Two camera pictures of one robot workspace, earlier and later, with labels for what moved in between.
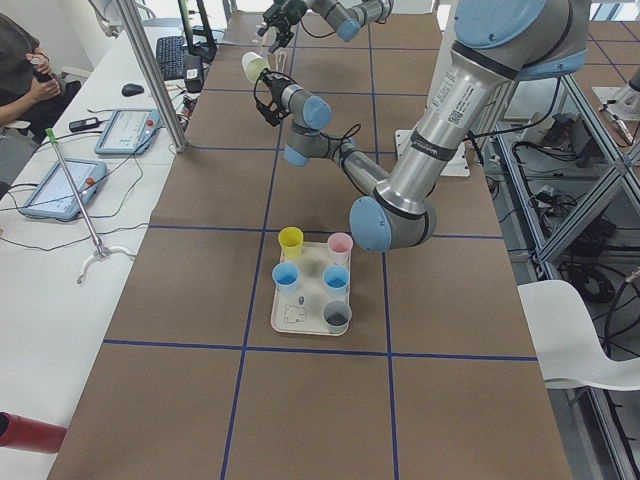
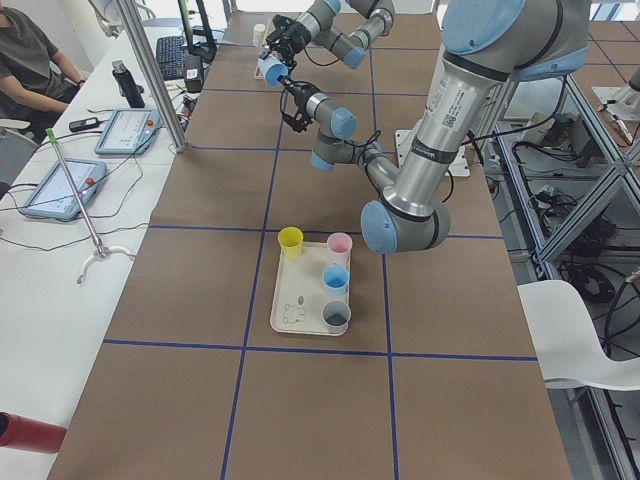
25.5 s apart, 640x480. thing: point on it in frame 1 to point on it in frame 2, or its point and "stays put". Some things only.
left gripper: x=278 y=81 to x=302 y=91
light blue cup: x=286 y=276 to x=272 y=69
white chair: x=566 y=339 stays put
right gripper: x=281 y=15 to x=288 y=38
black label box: x=193 y=73 stays put
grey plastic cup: x=337 y=316 stays put
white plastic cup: x=253 y=64 to x=258 y=34
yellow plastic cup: x=290 y=240 stays put
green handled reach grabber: x=98 y=252 stays put
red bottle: x=24 y=433 stays put
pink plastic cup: x=339 y=246 stays put
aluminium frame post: x=135 y=23 stays put
